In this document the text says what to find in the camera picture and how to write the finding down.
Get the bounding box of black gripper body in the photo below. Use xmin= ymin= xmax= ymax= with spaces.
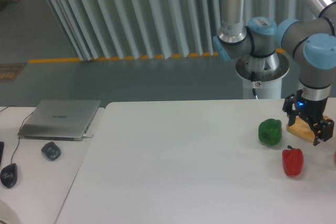
xmin=293 ymin=89 xmax=328 ymax=129

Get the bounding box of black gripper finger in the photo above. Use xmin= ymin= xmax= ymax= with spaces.
xmin=282 ymin=94 xmax=297 ymax=126
xmin=312 ymin=119 xmax=334 ymax=146

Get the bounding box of red bell pepper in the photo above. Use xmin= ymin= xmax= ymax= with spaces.
xmin=282 ymin=145 xmax=304 ymax=176

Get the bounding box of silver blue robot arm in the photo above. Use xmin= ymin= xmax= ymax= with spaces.
xmin=213 ymin=0 xmax=335 ymax=145

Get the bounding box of triangular flat bread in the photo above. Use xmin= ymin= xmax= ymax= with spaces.
xmin=286 ymin=117 xmax=315 ymax=143

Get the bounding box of green bell pepper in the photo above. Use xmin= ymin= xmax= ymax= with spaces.
xmin=258 ymin=119 xmax=282 ymax=146

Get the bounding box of white folding partition screen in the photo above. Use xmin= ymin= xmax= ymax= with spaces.
xmin=34 ymin=0 xmax=320 ymax=62

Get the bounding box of silver closed laptop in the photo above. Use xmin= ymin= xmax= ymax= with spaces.
xmin=18 ymin=100 xmax=100 ymax=141

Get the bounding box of black computer mouse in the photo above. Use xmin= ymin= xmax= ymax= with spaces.
xmin=1 ymin=163 xmax=18 ymax=189

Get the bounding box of black device at edge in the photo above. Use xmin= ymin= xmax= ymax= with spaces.
xmin=0 ymin=141 xmax=4 ymax=165

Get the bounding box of white round object corner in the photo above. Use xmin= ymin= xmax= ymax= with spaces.
xmin=0 ymin=200 xmax=21 ymax=224

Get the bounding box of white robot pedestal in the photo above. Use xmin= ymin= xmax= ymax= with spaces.
xmin=236 ymin=52 xmax=289 ymax=99

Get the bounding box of white robot base cable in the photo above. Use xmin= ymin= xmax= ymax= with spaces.
xmin=250 ymin=71 xmax=259 ymax=100

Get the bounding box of black mouse cable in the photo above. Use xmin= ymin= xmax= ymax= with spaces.
xmin=0 ymin=105 xmax=36 ymax=165

